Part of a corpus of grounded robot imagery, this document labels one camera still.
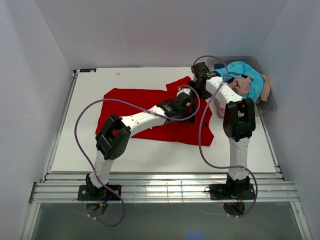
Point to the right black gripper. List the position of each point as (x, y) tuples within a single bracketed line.
[(205, 95)]

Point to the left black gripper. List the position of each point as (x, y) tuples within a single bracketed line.
[(192, 109)]

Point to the red t shirt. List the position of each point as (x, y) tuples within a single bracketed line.
[(186, 133)]

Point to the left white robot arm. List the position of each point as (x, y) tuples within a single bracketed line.
[(112, 139)]

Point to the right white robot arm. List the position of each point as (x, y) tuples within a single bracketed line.
[(239, 123)]

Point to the dark blue t shirt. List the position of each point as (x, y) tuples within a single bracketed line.
[(218, 66)]

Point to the pink t shirt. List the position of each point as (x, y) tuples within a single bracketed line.
[(220, 109)]

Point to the turquoise t shirt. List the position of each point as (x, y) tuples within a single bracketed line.
[(241, 69)]

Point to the beige t shirt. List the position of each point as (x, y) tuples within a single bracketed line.
[(241, 86)]

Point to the clear plastic bin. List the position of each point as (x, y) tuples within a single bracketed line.
[(263, 107)]

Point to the blue label sticker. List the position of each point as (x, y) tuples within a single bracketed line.
[(87, 70)]

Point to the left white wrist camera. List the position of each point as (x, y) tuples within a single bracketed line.
[(186, 91)]

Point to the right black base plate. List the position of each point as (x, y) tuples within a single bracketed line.
[(223, 192)]

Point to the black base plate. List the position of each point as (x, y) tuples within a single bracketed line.
[(223, 192), (85, 193)]

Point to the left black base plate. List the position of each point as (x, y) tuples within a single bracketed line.
[(85, 193)]

